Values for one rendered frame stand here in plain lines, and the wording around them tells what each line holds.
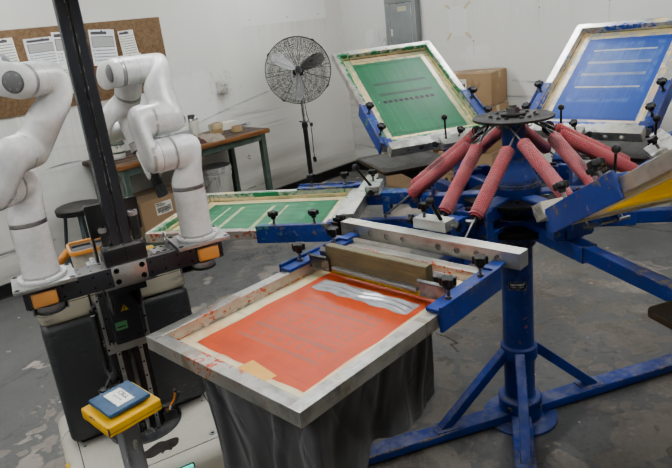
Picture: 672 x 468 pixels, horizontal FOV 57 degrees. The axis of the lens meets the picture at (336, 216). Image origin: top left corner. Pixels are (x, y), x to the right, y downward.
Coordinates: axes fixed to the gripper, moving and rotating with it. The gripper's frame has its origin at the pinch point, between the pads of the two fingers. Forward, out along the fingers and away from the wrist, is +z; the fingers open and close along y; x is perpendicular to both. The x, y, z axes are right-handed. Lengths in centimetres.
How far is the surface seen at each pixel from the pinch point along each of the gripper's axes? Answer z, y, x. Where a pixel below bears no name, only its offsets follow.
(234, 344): 46, -59, 5
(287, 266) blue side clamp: 38, -30, -23
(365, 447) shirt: 81, -74, -12
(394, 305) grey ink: 56, -64, -38
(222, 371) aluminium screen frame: 47, -76, 12
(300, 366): 54, -78, -5
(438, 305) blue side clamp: 57, -79, -43
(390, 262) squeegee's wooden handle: 45, -59, -44
